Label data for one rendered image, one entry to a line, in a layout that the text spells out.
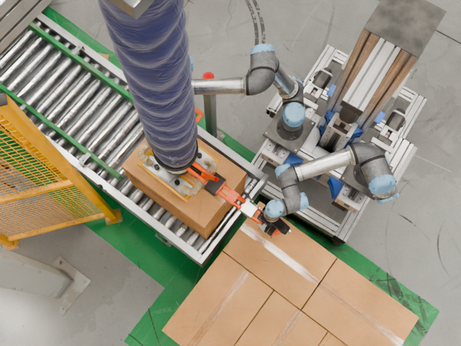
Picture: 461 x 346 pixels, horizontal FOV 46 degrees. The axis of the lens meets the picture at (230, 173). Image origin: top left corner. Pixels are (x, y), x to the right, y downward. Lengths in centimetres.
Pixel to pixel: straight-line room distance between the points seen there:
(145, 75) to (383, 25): 101
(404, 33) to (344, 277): 169
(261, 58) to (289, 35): 200
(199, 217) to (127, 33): 167
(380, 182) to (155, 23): 132
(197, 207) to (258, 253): 58
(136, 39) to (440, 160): 324
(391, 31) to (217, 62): 234
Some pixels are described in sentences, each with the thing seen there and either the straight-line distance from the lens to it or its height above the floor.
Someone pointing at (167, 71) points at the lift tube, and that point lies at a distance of 174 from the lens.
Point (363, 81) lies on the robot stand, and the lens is 216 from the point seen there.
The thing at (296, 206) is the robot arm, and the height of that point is 157.
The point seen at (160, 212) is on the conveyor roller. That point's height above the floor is 55.
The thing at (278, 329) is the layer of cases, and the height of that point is 54.
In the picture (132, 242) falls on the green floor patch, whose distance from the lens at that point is 401.
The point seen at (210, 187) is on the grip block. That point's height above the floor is 126.
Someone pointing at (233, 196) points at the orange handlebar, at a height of 125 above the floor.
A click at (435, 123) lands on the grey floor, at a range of 451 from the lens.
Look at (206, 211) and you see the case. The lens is 303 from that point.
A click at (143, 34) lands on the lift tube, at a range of 153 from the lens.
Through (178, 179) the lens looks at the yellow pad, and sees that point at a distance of 289.
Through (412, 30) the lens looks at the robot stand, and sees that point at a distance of 232.
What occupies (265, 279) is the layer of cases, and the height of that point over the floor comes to 54.
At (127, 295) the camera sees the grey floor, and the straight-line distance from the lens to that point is 397.
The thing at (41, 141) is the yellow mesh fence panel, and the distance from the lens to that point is 246.
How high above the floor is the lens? 391
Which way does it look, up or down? 74 degrees down
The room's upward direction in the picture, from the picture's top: 3 degrees clockwise
